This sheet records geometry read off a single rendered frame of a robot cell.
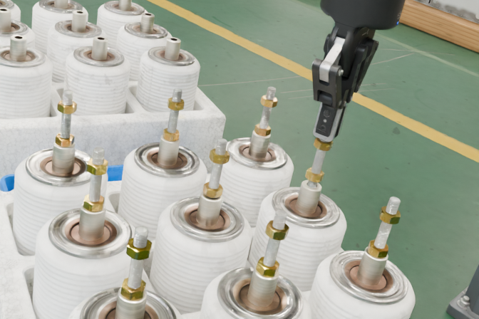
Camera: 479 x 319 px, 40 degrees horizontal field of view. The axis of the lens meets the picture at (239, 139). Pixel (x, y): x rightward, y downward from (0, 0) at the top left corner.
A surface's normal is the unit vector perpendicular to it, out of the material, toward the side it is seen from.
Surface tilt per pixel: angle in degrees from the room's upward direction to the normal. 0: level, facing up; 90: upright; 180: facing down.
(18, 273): 0
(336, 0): 90
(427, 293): 0
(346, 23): 90
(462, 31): 90
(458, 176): 0
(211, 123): 90
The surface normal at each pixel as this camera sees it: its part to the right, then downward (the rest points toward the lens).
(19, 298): 0.18, -0.88
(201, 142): 0.45, 0.47
